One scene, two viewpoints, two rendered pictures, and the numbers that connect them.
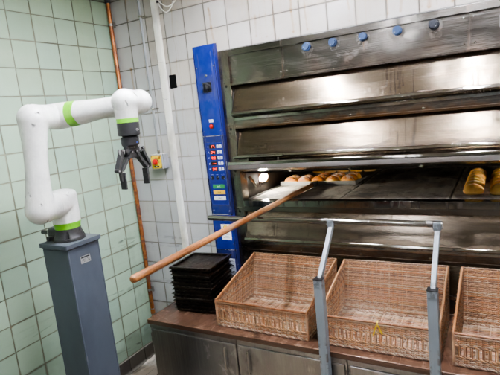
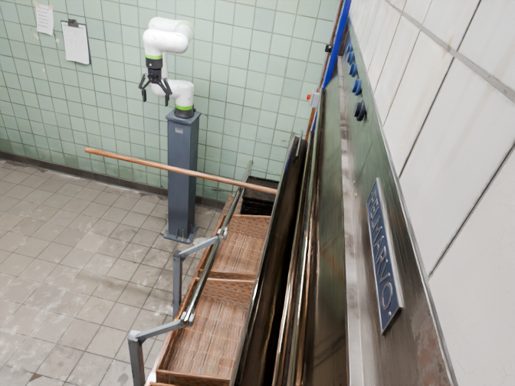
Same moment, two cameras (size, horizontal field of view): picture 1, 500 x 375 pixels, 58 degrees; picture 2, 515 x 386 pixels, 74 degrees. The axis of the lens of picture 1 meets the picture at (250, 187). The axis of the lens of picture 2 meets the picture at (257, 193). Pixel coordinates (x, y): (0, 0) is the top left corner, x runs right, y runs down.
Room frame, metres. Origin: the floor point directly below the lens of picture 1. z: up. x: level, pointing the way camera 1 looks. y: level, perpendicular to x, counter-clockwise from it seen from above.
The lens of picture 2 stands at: (1.72, -1.54, 2.30)
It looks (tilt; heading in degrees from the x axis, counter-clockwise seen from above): 35 degrees down; 65
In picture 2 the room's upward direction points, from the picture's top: 10 degrees clockwise
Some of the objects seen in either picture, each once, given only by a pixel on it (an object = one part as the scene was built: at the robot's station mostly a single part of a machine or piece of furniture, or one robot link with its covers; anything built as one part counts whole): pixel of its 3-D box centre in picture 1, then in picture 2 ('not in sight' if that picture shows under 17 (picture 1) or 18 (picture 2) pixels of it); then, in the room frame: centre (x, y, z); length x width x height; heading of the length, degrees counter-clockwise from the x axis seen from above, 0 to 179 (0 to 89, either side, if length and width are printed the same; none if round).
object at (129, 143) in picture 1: (131, 146); (154, 75); (1.91, 0.48, 1.63); 0.08 x 0.07 x 0.09; 150
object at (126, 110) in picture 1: (126, 105); (155, 43); (1.91, 0.48, 1.80); 0.13 x 0.11 x 0.14; 165
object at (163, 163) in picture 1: (159, 161); (315, 98); (3.05, 0.59, 1.46); 0.10 x 0.07 x 0.10; 60
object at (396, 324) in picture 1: (385, 303); (222, 330); (2.10, -0.61, 0.72); 0.56 x 0.49 x 0.28; 61
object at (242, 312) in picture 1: (277, 291); (247, 250); (2.39, -0.10, 0.72); 0.56 x 0.49 x 0.28; 59
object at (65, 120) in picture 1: (62, 115); (184, 31); (2.13, 0.83, 1.79); 0.18 x 0.13 x 0.12; 75
